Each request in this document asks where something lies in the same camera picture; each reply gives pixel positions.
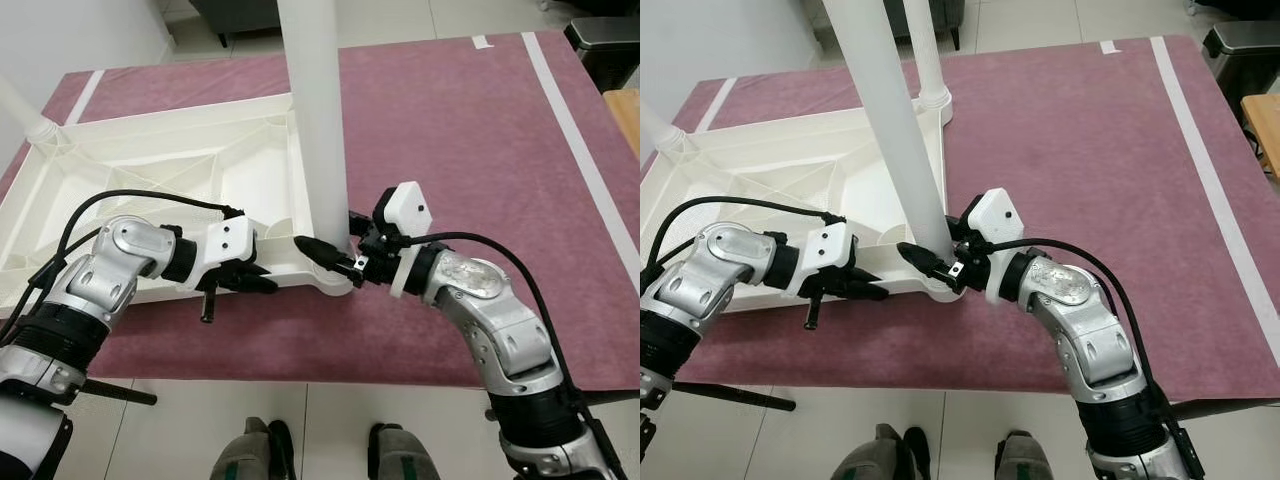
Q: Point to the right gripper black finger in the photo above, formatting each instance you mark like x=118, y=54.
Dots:
x=958, y=225
x=362, y=217
x=330, y=260
x=930, y=268

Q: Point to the white plastic children table top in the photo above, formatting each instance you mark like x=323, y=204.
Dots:
x=150, y=160
x=790, y=170

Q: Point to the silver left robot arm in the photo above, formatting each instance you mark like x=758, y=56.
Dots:
x=720, y=275
x=110, y=270

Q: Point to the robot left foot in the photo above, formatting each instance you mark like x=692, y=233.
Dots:
x=248, y=458
x=875, y=460

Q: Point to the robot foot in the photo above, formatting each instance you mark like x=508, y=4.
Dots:
x=248, y=458
x=400, y=460
x=1022, y=462
x=875, y=460

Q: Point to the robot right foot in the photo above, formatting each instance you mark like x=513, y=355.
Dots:
x=1022, y=462
x=400, y=460

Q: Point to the dark grey armchair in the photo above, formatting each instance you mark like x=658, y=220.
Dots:
x=235, y=15
x=940, y=20

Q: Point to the silver black trash bin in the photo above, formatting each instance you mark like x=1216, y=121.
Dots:
x=1245, y=50
x=605, y=45

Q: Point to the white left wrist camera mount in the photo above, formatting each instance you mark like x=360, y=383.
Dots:
x=832, y=252
x=232, y=245

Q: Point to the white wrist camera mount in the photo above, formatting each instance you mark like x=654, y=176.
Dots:
x=232, y=245
x=408, y=212
x=832, y=252
x=995, y=218

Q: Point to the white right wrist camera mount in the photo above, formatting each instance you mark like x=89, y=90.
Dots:
x=995, y=218
x=408, y=212

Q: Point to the black metal table frame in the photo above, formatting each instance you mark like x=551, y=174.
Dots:
x=120, y=393
x=740, y=398

